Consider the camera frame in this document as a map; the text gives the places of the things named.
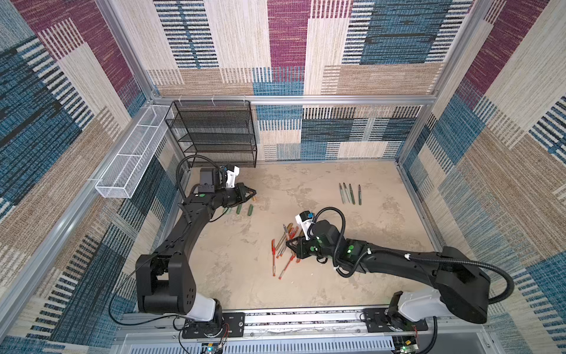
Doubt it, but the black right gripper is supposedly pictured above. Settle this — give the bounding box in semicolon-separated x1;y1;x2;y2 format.
286;234;337;260

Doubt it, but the brown pen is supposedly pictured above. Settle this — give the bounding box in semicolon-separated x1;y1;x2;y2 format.
276;223;293;252

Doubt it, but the red gel pen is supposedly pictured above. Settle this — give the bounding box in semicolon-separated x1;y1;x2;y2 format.
277;227;299;258
271;239;277;277
278;255;296;280

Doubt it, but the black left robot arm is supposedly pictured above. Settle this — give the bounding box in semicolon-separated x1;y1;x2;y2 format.
135;165;256;322

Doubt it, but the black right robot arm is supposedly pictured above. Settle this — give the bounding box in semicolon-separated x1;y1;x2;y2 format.
286;221;491;327

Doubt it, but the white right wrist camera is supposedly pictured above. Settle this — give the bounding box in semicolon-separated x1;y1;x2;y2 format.
296;211;314;240

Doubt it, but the black wire mesh shelf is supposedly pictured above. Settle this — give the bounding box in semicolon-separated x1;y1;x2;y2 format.
165;100;258;167

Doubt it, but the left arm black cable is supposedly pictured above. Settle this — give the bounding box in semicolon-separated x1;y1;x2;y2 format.
175;154;222;200

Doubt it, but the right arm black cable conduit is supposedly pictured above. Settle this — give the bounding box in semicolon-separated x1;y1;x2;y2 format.
309;206;516;305

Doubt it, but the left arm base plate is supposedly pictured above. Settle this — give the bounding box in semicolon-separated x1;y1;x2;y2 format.
181;312;246;339

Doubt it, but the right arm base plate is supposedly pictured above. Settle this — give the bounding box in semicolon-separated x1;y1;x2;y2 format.
359;308;429;333

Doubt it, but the white wire mesh basket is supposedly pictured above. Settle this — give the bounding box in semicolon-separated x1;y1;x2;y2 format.
95;105;169;199

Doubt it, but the aluminium mounting rail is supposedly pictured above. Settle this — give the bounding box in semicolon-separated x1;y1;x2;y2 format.
119;302;487;344

